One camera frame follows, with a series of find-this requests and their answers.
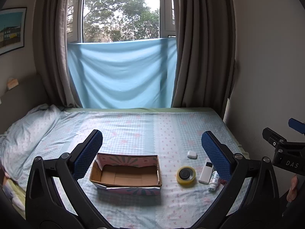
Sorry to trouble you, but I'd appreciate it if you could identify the light blue hanging cloth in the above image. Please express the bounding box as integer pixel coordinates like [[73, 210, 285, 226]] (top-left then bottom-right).
[[67, 38, 178, 109]]

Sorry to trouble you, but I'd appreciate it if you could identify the grey-brown curtain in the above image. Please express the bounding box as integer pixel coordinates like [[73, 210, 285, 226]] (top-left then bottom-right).
[[172, 0, 239, 120], [33, 0, 83, 108]]

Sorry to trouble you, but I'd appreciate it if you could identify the white pillow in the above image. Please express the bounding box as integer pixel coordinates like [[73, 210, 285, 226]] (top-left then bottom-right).
[[0, 104, 63, 182]]

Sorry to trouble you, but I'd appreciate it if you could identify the black round disc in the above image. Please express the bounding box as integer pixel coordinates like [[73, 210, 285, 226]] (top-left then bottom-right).
[[179, 168, 194, 180]]

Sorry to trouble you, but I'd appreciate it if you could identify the pale green cloth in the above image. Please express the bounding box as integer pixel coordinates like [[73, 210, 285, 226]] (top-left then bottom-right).
[[0, 179, 26, 217]]

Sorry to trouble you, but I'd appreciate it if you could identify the small white bottle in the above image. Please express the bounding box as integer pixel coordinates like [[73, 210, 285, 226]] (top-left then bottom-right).
[[208, 171, 220, 192]]

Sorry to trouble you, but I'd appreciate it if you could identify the person's right hand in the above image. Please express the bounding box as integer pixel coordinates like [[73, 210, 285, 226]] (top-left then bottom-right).
[[287, 174, 300, 203]]

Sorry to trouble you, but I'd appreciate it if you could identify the white window frame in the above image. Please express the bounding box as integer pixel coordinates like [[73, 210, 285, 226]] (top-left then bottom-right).
[[67, 0, 178, 44]]

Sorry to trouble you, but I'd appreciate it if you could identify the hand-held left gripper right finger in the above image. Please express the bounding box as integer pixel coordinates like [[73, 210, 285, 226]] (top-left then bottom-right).
[[201, 131, 280, 229]]

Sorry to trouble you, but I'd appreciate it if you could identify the checked floral bedsheet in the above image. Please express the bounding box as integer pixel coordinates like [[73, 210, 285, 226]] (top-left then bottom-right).
[[0, 107, 250, 229]]

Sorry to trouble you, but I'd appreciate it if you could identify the yellow tape roll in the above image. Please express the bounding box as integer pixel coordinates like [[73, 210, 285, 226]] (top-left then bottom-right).
[[177, 166, 196, 186]]

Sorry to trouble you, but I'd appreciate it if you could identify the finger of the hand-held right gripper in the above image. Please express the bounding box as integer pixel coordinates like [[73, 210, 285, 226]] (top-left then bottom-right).
[[262, 127, 287, 149], [288, 118, 305, 135]]

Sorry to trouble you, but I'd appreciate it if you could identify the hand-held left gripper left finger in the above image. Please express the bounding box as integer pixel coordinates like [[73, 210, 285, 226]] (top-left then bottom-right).
[[25, 129, 103, 229]]

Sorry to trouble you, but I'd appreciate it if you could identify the framed wall picture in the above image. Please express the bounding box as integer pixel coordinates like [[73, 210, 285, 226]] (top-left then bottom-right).
[[0, 7, 27, 55]]

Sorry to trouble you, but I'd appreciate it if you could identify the cardboard box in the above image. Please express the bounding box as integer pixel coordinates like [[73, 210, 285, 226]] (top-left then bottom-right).
[[89, 153, 163, 197]]

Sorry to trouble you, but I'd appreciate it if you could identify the white remote control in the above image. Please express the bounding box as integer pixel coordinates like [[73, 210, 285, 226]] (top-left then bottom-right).
[[198, 158, 214, 185]]

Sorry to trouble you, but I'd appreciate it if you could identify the small orange note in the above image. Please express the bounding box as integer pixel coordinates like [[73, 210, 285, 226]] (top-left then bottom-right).
[[7, 77, 19, 89]]

